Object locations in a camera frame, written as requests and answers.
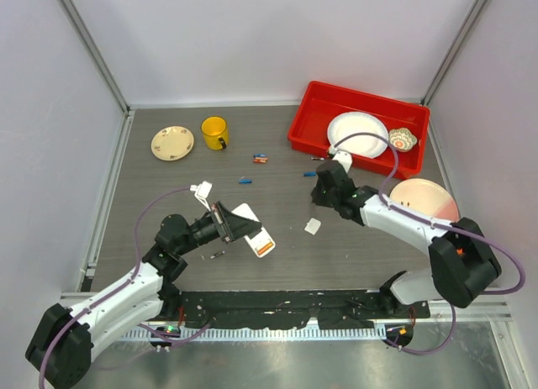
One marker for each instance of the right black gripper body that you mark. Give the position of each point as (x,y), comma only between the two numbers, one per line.
(324,197)

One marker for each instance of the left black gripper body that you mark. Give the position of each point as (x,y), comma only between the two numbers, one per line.
(218,217)

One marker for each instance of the white remote control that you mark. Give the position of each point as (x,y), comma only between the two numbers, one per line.
(258,239)

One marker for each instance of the white battery cover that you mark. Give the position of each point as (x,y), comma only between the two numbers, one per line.
(312,226)

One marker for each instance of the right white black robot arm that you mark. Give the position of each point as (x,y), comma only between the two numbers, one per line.
(462,264)

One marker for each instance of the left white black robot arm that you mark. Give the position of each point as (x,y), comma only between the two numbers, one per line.
(68,340)

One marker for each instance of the dark battery near base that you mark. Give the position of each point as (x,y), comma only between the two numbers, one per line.
(218,254)

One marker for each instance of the white paper plate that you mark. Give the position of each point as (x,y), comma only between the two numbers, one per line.
(358,133)

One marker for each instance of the red plastic bin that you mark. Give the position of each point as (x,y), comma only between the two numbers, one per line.
(332,118)

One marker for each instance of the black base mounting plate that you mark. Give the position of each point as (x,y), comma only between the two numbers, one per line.
(285,310)

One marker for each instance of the small patterned ceramic bowl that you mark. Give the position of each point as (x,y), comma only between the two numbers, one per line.
(402,139)

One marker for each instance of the pink white ceramic plate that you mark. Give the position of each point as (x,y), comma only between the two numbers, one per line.
(426,197)

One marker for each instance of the yellow mug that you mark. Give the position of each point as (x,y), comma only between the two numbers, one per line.
(215,133)

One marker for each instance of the cream floral plate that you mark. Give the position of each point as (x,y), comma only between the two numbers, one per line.
(172,143)

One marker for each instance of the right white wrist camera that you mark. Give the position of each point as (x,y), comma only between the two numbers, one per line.
(344,158)

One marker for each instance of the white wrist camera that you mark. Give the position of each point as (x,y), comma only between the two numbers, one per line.
(201,192)
(344,158)

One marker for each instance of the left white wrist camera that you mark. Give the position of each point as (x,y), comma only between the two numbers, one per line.
(201,192)

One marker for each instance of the white slotted cable duct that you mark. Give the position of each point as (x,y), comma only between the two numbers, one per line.
(311,332)

